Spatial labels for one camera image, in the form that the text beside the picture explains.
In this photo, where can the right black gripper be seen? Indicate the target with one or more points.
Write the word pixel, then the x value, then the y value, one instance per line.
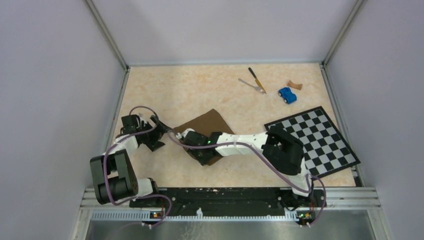
pixel 202 160

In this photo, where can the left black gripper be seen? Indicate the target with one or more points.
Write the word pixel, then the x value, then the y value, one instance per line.
pixel 154 143

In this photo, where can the brown cloth napkin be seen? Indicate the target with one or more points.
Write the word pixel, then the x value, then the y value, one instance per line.
pixel 205 124

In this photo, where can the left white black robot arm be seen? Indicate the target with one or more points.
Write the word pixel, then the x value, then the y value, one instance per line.
pixel 113 175

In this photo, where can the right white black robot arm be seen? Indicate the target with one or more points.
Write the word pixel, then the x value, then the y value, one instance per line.
pixel 280 150

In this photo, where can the blue toy car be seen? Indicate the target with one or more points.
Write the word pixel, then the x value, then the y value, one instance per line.
pixel 287 95

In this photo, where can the small brown wooden piece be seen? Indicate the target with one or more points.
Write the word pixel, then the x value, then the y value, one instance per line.
pixel 297 86

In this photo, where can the black white checkerboard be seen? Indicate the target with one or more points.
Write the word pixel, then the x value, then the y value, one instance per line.
pixel 325 149

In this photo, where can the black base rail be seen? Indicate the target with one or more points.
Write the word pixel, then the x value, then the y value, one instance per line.
pixel 230 201

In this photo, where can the black-handled knife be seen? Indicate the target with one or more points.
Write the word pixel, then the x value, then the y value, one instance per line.
pixel 257 80

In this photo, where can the aluminium frame rail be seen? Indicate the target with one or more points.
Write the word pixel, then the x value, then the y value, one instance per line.
pixel 352 198

